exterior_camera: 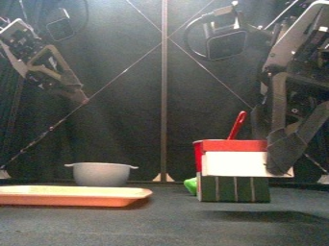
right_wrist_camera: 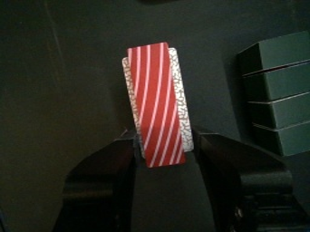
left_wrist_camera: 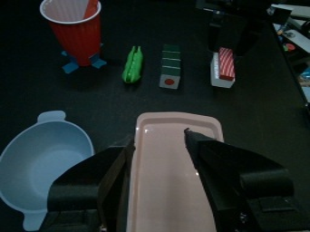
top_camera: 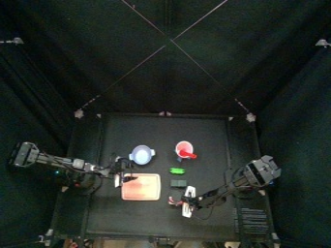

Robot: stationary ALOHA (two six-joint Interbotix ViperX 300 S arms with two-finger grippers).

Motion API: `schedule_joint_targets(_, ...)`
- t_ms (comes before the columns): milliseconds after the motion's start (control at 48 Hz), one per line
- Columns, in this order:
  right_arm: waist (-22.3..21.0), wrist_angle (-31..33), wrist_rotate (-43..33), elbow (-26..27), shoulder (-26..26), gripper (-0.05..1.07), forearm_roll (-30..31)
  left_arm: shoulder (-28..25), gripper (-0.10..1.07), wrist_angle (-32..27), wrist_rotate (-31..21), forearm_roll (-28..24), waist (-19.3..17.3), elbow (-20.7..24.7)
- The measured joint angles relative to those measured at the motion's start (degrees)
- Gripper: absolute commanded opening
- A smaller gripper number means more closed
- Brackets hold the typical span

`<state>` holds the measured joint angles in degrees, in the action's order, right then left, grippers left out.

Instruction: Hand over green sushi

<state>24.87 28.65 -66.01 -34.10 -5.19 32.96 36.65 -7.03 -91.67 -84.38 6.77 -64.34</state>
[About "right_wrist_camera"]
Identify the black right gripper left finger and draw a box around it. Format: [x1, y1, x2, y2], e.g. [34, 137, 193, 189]
[53, 129, 139, 232]

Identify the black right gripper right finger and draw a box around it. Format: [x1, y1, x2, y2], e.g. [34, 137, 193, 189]
[193, 128, 310, 232]

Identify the red striped toy sushi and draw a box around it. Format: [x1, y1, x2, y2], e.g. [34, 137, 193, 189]
[122, 42, 195, 169]

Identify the green segmented toy sushi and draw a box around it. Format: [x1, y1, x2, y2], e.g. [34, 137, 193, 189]
[236, 30, 310, 158]

